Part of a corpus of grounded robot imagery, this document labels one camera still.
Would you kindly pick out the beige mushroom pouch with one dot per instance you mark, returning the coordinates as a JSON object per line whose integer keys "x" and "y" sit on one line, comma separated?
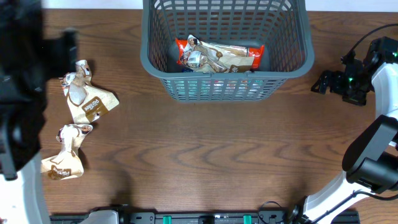
{"x": 67, "y": 164}
{"x": 214, "y": 57}
{"x": 86, "y": 102}

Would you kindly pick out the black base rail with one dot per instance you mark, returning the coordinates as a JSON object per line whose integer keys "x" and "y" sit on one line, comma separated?
{"x": 128, "y": 215}

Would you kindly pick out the grey plastic basket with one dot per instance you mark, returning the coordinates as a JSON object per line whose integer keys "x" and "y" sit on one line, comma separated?
{"x": 280, "y": 27}

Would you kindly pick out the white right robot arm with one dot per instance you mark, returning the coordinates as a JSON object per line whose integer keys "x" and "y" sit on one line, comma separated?
{"x": 368, "y": 170}

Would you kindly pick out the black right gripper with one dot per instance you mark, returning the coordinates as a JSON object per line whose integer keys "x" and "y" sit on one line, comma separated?
{"x": 337, "y": 76}

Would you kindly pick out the blue white snack bag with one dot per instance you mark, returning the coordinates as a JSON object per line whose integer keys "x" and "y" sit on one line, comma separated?
{"x": 204, "y": 87}

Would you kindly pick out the orange noodle pack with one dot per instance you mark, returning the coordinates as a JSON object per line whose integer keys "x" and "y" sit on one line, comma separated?
{"x": 256, "y": 56}

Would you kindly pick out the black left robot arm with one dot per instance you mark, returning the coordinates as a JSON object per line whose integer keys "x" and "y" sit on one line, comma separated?
{"x": 28, "y": 62}

